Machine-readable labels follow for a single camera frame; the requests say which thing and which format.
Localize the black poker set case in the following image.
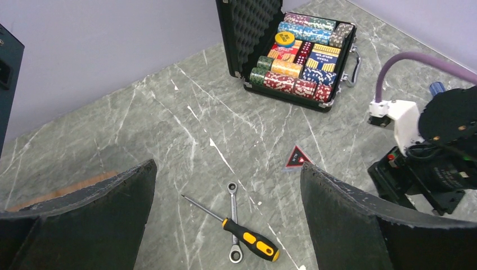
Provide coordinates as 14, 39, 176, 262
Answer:
216, 1, 361, 112

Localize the yellow black screwdriver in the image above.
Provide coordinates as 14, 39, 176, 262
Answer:
181, 194, 280, 262

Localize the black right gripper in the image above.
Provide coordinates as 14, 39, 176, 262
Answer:
368, 87, 476, 215

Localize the red dice row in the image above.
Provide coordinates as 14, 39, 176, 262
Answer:
294, 41, 314, 65

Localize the dark rack server chassis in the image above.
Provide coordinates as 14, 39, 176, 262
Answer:
1, 25, 25, 152

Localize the yellow round blind button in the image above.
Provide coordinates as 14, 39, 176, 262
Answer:
274, 31, 296, 48

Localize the red black triangular button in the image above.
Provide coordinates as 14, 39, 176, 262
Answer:
282, 145, 314, 172

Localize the silver ratchet wrench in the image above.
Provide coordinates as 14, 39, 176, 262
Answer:
226, 182, 244, 264

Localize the blue playing card deck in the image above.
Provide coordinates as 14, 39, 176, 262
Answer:
305, 44, 341, 72

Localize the red playing card deck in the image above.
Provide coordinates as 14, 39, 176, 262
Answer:
267, 40, 302, 63

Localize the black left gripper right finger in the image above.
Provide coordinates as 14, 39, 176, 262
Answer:
300, 162, 476, 269

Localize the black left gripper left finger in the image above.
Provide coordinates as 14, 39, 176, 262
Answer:
1, 159, 157, 269

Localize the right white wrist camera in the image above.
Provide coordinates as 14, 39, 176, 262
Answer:
368, 100, 424, 157

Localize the blue handled screwdriver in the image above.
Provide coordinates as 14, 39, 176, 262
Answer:
429, 82, 446, 97

